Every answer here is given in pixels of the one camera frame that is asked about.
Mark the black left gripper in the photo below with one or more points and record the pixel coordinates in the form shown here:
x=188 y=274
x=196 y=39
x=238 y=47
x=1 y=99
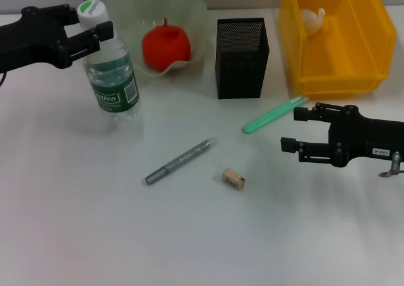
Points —
x=31 y=39

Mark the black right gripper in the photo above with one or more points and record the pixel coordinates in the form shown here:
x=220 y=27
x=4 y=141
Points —
x=363 y=137

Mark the mint green pen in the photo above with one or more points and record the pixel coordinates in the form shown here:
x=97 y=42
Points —
x=268 y=117

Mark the clear bottle with green label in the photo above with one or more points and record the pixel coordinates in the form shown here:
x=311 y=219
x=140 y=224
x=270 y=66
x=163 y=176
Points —
x=110 y=77

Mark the red-orange toy fruit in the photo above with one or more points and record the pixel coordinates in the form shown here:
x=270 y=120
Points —
x=165 y=46

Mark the black mesh pen holder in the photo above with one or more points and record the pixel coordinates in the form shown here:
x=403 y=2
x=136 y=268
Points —
x=240 y=68

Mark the translucent green fruit plate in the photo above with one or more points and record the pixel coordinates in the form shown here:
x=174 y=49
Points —
x=189 y=14

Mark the grey glitter pen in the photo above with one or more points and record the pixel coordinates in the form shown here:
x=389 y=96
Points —
x=183 y=159

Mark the yellow plastic bin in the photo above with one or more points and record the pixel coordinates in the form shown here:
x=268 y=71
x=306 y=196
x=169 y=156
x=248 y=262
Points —
x=347 y=62

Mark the small wine cork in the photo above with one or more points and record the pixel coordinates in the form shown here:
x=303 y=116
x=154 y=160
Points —
x=233 y=179

